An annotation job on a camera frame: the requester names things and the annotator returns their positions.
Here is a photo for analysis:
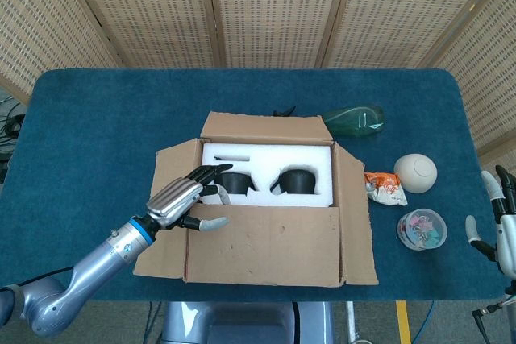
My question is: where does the orange white snack packet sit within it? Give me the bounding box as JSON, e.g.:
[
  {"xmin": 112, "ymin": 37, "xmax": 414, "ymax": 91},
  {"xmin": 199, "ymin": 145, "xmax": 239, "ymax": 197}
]
[{"xmin": 364, "ymin": 172, "xmax": 408, "ymax": 206}]

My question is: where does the green plastic spray bottle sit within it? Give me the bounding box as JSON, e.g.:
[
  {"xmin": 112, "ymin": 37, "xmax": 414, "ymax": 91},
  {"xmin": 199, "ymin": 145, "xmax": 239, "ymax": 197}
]
[{"xmin": 272, "ymin": 105, "xmax": 385, "ymax": 138}]

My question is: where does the red cardboard shipping box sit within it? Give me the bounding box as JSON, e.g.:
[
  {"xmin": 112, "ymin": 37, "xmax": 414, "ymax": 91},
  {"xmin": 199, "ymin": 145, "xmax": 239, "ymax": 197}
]
[{"xmin": 133, "ymin": 110, "xmax": 380, "ymax": 288}]

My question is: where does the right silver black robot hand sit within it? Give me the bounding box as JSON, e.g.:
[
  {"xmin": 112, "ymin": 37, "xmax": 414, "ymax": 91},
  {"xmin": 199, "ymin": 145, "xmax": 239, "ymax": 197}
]
[{"xmin": 465, "ymin": 164, "xmax": 516, "ymax": 280}]

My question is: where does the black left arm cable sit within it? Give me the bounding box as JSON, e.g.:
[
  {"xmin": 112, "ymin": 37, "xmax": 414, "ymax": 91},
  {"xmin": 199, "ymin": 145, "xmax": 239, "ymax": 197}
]
[{"xmin": 15, "ymin": 265, "xmax": 76, "ymax": 287}]

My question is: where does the black floor cable bundle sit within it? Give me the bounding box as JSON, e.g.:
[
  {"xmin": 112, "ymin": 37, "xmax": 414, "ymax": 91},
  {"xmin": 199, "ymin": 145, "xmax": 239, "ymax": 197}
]
[{"xmin": 0, "ymin": 93, "xmax": 27, "ymax": 147}]

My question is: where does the woven bamboo folding screen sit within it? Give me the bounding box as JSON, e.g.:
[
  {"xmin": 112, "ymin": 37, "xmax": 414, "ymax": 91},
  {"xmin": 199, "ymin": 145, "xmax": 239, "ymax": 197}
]
[{"xmin": 0, "ymin": 0, "xmax": 516, "ymax": 240}]

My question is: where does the black cup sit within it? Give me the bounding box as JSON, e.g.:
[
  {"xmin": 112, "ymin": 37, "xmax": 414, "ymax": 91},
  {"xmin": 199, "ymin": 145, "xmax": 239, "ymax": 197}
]
[
  {"xmin": 268, "ymin": 165, "xmax": 318, "ymax": 196},
  {"xmin": 214, "ymin": 172, "xmax": 257, "ymax": 195}
]

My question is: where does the grey robot torso base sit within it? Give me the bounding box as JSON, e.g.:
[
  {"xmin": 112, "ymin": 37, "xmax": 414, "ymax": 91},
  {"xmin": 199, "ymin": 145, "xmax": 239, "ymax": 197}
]
[{"xmin": 160, "ymin": 301, "xmax": 335, "ymax": 344}]

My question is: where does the blue carpet table mat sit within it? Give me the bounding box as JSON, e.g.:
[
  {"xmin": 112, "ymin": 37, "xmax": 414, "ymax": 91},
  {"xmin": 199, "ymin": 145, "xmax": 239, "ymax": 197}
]
[{"xmin": 0, "ymin": 68, "xmax": 510, "ymax": 304}]

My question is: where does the white foam insert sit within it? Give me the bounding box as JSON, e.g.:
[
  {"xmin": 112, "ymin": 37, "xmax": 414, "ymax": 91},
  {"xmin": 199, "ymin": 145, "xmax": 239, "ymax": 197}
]
[{"xmin": 201, "ymin": 142, "xmax": 335, "ymax": 208}]

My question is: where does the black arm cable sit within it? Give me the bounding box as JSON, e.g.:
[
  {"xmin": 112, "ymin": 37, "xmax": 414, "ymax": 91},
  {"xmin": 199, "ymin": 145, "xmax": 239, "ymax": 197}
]
[
  {"xmin": 15, "ymin": 265, "xmax": 76, "ymax": 287},
  {"xmin": 472, "ymin": 299, "xmax": 509, "ymax": 344}
]

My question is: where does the blue floor cable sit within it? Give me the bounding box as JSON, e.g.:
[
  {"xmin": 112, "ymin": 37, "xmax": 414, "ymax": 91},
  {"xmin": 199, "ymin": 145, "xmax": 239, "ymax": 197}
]
[{"xmin": 414, "ymin": 301, "xmax": 439, "ymax": 344}]

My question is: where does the beige round ball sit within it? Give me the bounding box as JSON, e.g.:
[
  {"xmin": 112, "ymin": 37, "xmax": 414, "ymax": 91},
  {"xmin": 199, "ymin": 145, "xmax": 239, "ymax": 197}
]
[{"xmin": 393, "ymin": 153, "xmax": 439, "ymax": 194}]

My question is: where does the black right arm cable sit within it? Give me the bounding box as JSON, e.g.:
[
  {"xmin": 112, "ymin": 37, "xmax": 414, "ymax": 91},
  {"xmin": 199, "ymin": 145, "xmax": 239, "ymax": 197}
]
[{"xmin": 472, "ymin": 299, "xmax": 509, "ymax": 344}]

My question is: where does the clear tub of binder clips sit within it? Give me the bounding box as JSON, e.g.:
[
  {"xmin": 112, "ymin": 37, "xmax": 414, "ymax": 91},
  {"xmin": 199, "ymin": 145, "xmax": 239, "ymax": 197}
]
[{"xmin": 397, "ymin": 208, "xmax": 448, "ymax": 251}]

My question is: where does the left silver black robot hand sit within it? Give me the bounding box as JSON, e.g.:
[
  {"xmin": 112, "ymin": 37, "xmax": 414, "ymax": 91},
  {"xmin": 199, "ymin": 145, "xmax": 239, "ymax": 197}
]
[{"xmin": 145, "ymin": 163, "xmax": 234, "ymax": 233}]

